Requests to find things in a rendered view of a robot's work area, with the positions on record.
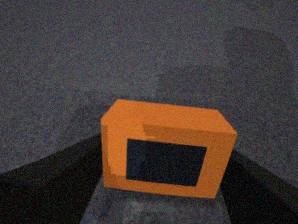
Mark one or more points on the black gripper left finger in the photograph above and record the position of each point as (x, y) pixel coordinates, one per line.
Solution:
(54, 190)

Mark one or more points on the orange block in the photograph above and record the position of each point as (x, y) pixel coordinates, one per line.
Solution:
(165, 148)

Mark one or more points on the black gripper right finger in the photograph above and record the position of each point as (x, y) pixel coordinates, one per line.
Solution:
(256, 196)

